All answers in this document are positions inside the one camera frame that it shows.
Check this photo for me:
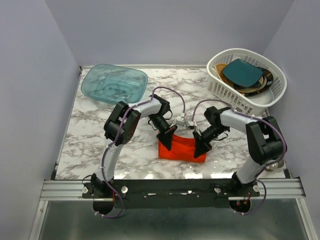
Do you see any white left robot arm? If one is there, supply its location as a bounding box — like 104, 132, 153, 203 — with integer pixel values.
90, 95, 178, 198

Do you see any dark round plate stack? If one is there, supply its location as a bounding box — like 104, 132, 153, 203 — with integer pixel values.
222, 67, 274, 97

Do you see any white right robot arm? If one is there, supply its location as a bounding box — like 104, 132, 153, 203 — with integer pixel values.
193, 106, 287, 196

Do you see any white plastic laundry basket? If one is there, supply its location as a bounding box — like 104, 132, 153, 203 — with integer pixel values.
206, 48, 287, 115

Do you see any tan wooden plate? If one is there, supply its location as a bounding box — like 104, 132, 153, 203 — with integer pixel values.
215, 63, 227, 79

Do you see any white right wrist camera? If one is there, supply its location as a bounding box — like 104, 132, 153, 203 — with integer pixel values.
185, 120, 197, 130

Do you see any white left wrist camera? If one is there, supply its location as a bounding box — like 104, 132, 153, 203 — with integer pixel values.
171, 112, 186, 128

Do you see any orange t shirt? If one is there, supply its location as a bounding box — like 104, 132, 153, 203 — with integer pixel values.
158, 134, 207, 164

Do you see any clear blue plastic tub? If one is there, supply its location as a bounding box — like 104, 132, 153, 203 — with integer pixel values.
81, 64, 148, 104

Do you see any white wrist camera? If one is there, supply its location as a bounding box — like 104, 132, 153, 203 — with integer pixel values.
171, 112, 186, 128
185, 120, 197, 130

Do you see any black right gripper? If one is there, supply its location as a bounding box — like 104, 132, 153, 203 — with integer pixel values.
192, 125, 228, 158

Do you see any teal square plate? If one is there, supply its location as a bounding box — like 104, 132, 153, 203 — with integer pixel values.
222, 58, 263, 88

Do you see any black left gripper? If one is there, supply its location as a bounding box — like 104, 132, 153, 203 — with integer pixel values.
148, 114, 178, 151

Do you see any beige tape roll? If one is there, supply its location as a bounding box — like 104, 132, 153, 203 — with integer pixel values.
265, 159, 285, 172

